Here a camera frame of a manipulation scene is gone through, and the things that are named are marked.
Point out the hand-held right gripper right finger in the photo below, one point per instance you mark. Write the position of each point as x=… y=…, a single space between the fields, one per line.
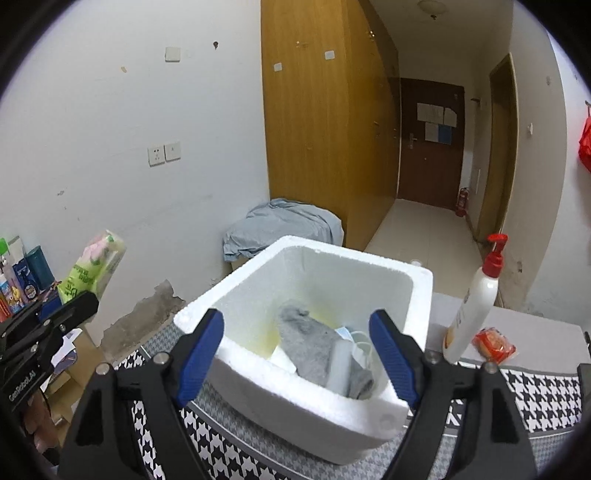
x=392 y=355

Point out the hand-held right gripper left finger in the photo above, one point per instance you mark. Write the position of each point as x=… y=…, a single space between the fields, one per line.
x=203 y=355

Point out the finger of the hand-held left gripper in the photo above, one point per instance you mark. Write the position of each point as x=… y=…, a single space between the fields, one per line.
x=78 y=309
x=27 y=316

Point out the white face mask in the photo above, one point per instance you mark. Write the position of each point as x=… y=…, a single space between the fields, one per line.
x=361 y=353

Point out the white foam tube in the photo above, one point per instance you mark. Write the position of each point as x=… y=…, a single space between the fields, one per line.
x=340 y=364

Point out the blue face mask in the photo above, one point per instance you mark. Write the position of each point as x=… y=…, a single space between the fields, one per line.
x=344 y=332

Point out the grey sock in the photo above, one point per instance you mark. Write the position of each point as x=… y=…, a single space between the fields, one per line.
x=309 y=350

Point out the white foam box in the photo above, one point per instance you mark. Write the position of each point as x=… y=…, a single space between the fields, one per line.
x=277 y=415

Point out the person's left hand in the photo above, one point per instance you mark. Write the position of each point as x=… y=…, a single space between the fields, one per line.
x=41 y=424

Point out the green tissue pack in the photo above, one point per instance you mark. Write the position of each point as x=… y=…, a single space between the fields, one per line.
x=87 y=272

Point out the cardboard box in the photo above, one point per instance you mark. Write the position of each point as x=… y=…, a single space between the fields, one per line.
x=78 y=350

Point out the dark blue box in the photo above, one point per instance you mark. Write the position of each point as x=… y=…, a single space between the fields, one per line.
x=39 y=267

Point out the white lotion pump bottle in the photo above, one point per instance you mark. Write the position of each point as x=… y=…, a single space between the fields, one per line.
x=471 y=314

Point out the red snack packet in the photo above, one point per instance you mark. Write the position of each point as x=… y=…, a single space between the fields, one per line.
x=494 y=344

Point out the houndstooth table cloth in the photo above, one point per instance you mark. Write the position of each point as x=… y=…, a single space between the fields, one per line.
x=545 y=397

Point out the red fire extinguisher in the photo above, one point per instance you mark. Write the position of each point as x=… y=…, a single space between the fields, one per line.
x=462 y=201

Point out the dark brown door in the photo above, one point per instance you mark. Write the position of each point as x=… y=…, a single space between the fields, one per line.
x=429 y=170

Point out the light wooden side door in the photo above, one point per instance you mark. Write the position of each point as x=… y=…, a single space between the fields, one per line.
x=498 y=161

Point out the white paper notice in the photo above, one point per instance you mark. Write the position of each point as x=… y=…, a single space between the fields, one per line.
x=424 y=111
x=437 y=114
x=450 y=116
x=431 y=131

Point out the blue paper notice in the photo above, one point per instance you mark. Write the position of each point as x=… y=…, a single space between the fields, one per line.
x=443 y=134

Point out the wooden wardrobe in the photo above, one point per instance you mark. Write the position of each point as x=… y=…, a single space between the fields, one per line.
x=323 y=138

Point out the red plastic bag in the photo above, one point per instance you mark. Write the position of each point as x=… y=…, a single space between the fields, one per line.
x=586 y=147

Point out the ceiling lamp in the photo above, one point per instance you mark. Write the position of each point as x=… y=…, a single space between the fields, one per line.
x=431 y=7

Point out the white wall socket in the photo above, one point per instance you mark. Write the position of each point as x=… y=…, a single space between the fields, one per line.
x=172 y=152
x=156 y=156

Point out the white wall switch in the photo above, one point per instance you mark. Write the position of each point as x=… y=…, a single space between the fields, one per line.
x=173 y=53

